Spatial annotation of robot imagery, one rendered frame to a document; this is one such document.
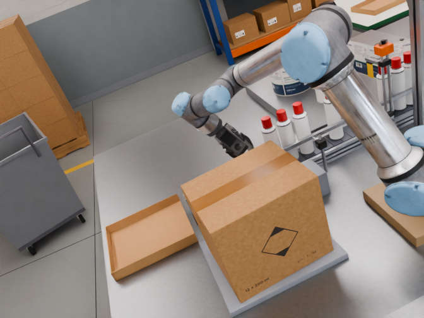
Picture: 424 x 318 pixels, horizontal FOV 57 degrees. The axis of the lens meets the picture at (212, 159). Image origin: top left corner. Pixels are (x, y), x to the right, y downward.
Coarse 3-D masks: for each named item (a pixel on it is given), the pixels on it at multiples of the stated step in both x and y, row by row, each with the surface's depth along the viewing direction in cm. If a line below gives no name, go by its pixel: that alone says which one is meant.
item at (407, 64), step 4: (404, 52) 141; (408, 52) 141; (404, 56) 141; (408, 56) 140; (404, 60) 142; (408, 60) 141; (404, 64) 142; (408, 64) 141; (404, 68) 142; (408, 68) 142; (404, 72) 143; (408, 72) 142; (408, 76) 143; (408, 80) 144; (408, 84) 145; (408, 88) 146; (412, 92) 146; (408, 96) 148; (412, 96) 147; (408, 100) 149; (412, 100) 148; (408, 104) 150; (412, 104) 149
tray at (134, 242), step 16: (144, 208) 151; (160, 208) 153; (176, 208) 151; (112, 224) 150; (128, 224) 152; (144, 224) 149; (160, 224) 146; (176, 224) 143; (112, 240) 147; (128, 240) 144; (144, 240) 141; (160, 240) 139; (176, 240) 136; (192, 240) 132; (112, 256) 139; (128, 256) 137; (144, 256) 134; (160, 256) 131; (112, 272) 128; (128, 272) 129
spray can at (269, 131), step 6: (264, 120) 133; (270, 120) 134; (264, 126) 135; (270, 126) 135; (264, 132) 135; (270, 132) 135; (276, 132) 137; (264, 138) 137; (270, 138) 136; (276, 138) 137
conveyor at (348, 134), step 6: (408, 108) 149; (396, 114) 148; (348, 132) 148; (324, 138) 150; (342, 138) 146; (348, 138) 145; (330, 144) 145; (336, 144) 144; (318, 150) 145; (324, 150) 144; (300, 156) 145; (306, 156) 144; (312, 156) 143; (300, 162) 143
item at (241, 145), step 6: (222, 132) 130; (228, 132) 129; (222, 138) 130; (228, 138) 129; (234, 138) 128; (228, 144) 128; (234, 144) 127; (240, 144) 126; (246, 144) 126; (234, 150) 127; (240, 150) 126
